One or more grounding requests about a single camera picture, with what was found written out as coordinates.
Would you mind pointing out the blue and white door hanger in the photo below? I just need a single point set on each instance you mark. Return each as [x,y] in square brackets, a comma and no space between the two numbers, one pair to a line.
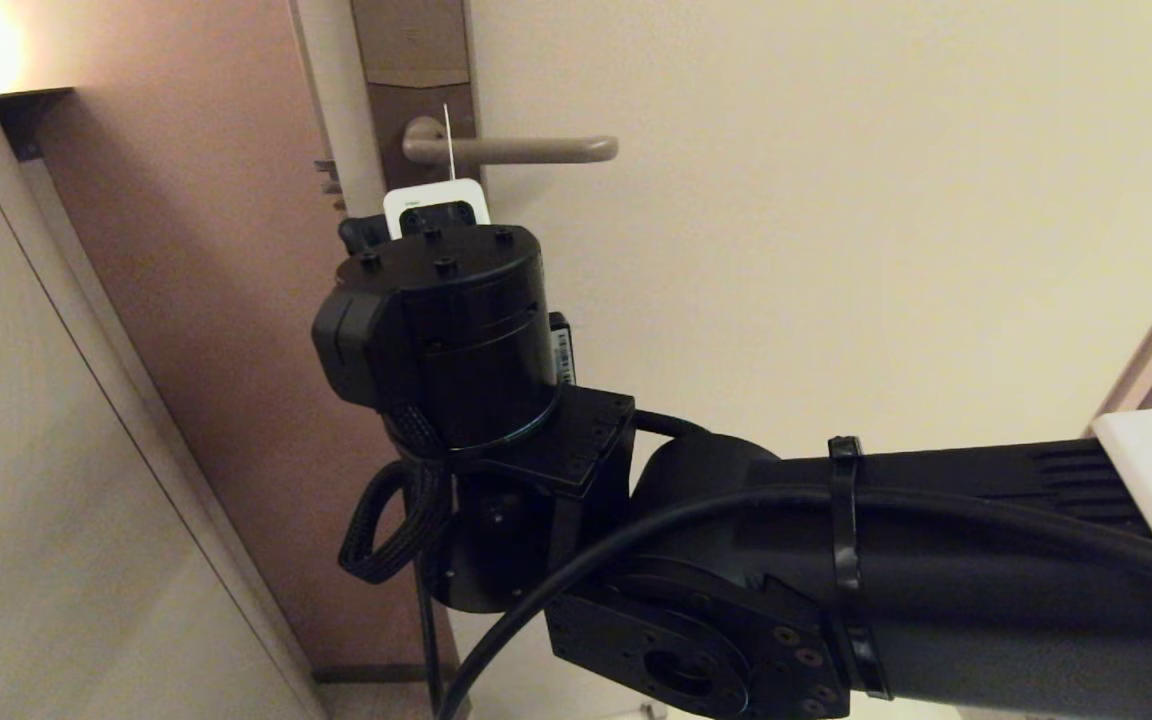
[448,145]

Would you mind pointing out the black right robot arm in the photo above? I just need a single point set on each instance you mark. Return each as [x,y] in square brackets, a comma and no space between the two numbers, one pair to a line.
[836,580]

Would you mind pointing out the cream room door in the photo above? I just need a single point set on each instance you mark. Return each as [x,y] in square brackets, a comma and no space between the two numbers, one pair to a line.
[836,200]

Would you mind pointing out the brown door lock plate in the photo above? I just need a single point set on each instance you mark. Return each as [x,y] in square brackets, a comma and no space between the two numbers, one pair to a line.
[411,40]

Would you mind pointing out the dark brown baseboard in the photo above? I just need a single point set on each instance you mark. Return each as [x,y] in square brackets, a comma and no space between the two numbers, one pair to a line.
[376,672]

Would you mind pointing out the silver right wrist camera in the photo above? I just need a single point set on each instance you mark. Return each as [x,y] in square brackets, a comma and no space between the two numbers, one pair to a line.
[401,205]

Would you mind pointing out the dark wall lamp bracket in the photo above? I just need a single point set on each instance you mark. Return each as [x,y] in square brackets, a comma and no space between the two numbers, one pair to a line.
[26,110]

